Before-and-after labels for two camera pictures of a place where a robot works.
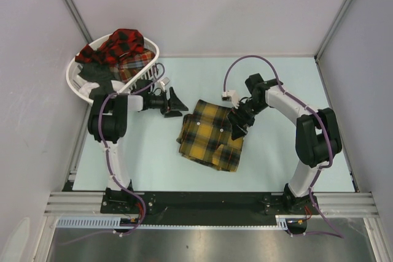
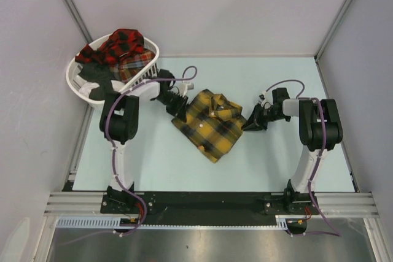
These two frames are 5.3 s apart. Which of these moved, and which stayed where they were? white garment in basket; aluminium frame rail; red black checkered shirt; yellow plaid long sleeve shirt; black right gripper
Moved: black right gripper; yellow plaid long sleeve shirt
Stayed: aluminium frame rail; white garment in basket; red black checkered shirt
